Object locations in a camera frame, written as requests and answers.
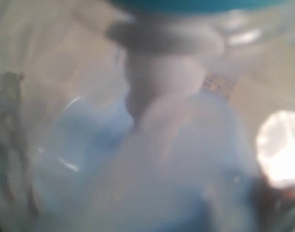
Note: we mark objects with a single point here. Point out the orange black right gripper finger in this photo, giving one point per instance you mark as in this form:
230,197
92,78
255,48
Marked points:
274,208

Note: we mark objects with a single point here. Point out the blue pump lotion bottle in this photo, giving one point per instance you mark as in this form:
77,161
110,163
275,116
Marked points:
143,115

